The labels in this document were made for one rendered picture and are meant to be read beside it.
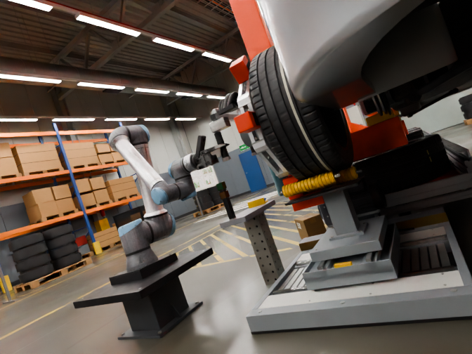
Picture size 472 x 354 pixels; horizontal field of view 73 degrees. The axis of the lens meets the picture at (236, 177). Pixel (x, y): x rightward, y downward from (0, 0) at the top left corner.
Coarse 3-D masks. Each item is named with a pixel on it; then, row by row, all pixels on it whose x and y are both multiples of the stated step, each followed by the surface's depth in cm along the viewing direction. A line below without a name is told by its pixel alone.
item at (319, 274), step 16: (384, 240) 148; (352, 256) 142; (368, 256) 125; (384, 256) 129; (304, 272) 137; (320, 272) 132; (336, 272) 129; (352, 272) 126; (368, 272) 123; (384, 272) 120; (320, 288) 133
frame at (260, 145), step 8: (248, 80) 145; (240, 88) 145; (248, 88) 141; (240, 96) 140; (248, 96) 137; (240, 104) 139; (248, 104) 137; (256, 136) 141; (264, 136) 138; (256, 144) 138; (264, 144) 137; (256, 152) 141; (264, 152) 143; (272, 152) 140; (264, 160) 144; (272, 160) 148; (272, 168) 147; (280, 168) 147; (280, 176) 151
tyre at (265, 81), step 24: (264, 72) 130; (264, 96) 128; (264, 120) 129; (288, 120) 125; (312, 120) 121; (288, 144) 129; (312, 144) 126; (336, 144) 132; (288, 168) 137; (312, 168) 137; (336, 168) 139
